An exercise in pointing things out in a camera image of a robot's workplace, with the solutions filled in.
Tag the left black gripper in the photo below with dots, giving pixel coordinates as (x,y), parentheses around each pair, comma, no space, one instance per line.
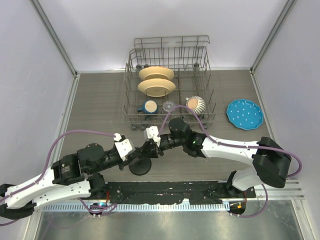
(131,157)

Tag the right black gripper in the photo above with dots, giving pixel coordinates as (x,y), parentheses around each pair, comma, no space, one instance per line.
(149,145)

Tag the black phone stand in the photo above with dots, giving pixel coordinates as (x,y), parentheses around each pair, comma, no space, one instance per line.
(140,167)

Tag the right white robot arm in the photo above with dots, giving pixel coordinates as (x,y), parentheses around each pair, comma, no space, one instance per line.
(267,162)

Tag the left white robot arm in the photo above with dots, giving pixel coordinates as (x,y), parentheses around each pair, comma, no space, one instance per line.
(76,175)

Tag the blue mug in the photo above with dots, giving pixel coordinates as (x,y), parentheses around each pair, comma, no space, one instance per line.
(148,107)

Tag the clear glass cup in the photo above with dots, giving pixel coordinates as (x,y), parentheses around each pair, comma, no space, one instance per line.
(168,107)

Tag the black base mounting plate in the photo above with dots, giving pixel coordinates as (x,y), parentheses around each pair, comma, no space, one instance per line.
(168,193)

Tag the front beige plate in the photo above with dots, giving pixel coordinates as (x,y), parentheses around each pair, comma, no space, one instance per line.
(156,87)

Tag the beige plate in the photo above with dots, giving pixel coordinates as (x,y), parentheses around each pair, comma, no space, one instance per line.
(159,72)
(156,87)

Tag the striped ceramic bowl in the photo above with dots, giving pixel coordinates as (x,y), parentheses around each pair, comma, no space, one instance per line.
(196,104)

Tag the rear beige plate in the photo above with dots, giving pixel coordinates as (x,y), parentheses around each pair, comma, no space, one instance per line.
(159,72)

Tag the blue dotted plate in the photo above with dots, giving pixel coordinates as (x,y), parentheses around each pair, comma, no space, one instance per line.
(245,114)

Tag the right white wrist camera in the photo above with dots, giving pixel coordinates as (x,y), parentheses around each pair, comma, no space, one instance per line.
(152,133)

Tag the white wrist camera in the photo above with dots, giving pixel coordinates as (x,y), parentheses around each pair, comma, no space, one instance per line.
(124,146)
(152,133)

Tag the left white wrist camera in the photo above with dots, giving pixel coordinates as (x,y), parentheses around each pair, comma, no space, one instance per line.
(124,146)

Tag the perforated cable tray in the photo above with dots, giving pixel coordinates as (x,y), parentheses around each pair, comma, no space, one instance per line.
(183,207)

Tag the grey wire dish rack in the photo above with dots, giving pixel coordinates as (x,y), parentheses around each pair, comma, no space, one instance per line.
(187,57)

